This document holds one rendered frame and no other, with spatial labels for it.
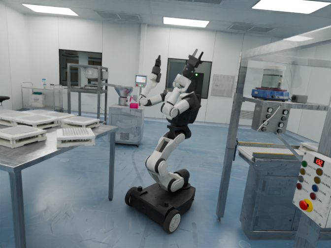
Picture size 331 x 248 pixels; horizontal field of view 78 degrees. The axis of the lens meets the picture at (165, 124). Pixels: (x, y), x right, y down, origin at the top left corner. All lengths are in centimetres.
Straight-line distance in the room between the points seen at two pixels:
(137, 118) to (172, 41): 346
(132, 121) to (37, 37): 475
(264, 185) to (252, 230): 42
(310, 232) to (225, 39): 622
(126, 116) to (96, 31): 376
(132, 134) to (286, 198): 276
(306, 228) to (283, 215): 98
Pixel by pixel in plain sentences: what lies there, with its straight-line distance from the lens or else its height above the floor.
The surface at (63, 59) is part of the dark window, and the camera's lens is 734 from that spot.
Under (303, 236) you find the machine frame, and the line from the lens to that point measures 127.
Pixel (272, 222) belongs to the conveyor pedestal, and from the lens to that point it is 220.
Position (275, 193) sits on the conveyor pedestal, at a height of 47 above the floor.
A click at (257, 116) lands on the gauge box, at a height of 111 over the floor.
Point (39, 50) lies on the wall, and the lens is 769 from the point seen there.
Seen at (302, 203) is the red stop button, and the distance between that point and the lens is 109.
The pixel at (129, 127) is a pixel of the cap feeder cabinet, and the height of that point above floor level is 39.
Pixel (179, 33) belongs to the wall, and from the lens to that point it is 677.
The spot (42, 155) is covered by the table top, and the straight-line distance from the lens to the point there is 144.
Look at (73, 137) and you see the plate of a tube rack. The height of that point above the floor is 89.
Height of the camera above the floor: 132
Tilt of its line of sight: 12 degrees down
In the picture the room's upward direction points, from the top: 5 degrees clockwise
